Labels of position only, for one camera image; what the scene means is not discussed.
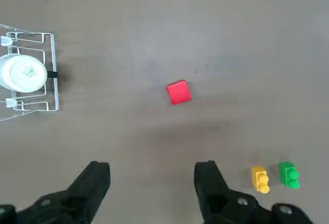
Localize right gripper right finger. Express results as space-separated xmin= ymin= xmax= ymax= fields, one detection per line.
xmin=194 ymin=160 xmax=317 ymax=224

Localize red wooden cube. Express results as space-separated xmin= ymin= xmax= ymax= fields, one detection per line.
xmin=166 ymin=80 xmax=192 ymax=106

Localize yellow toy building block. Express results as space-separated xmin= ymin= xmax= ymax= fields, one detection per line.
xmin=251 ymin=166 xmax=270 ymax=193

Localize white wire cup rack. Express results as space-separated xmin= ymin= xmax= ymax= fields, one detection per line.
xmin=0 ymin=23 xmax=60 ymax=122

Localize green toy building block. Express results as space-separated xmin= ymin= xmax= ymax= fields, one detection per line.
xmin=279 ymin=161 xmax=301 ymax=190

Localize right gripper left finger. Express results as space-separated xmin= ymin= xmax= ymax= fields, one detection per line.
xmin=0 ymin=160 xmax=111 ymax=224

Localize white cup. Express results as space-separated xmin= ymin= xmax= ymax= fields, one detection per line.
xmin=0 ymin=54 xmax=59 ymax=93

